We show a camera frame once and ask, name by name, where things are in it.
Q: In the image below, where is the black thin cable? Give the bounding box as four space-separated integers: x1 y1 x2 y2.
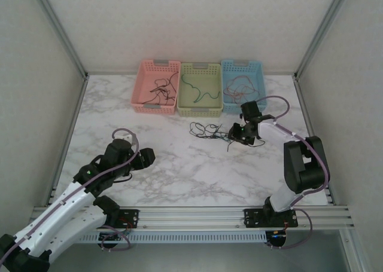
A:
150 83 177 101
153 78 171 91
142 72 180 105

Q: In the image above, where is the aluminium frame post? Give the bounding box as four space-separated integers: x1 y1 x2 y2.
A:
293 0 364 81
31 0 89 78

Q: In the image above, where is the green plastic basket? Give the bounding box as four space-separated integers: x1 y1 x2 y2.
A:
176 62 224 118

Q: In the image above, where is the grey slotted cable duct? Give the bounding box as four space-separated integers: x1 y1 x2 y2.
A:
79 231 268 245

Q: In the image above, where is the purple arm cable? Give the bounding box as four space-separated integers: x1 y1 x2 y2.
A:
256 95 332 250
0 128 141 259

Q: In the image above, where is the red thin cable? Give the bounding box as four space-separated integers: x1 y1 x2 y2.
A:
224 76 259 104

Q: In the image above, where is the green thin cable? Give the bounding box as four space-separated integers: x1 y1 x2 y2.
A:
193 91 221 104
180 74 201 104

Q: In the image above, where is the pink plastic basket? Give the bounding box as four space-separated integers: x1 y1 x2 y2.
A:
130 58 182 116

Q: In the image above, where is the aluminium frame leg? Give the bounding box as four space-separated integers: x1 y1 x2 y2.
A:
339 230 370 272

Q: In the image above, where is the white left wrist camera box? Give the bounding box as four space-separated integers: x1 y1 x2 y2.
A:
115 133 135 144

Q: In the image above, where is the aluminium mounting rail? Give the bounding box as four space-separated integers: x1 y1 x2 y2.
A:
28 205 355 231

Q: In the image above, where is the aluminium table back rail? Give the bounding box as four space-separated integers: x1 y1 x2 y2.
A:
86 71 297 76

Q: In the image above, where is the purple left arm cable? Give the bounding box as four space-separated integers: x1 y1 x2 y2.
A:
0 128 141 259

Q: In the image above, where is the teal thin cable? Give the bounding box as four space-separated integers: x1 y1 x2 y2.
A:
209 131 233 143

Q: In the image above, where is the blue plastic basket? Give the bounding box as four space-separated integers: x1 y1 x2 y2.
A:
220 59 268 116

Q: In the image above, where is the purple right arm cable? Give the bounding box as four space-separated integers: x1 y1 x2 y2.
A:
256 95 332 250

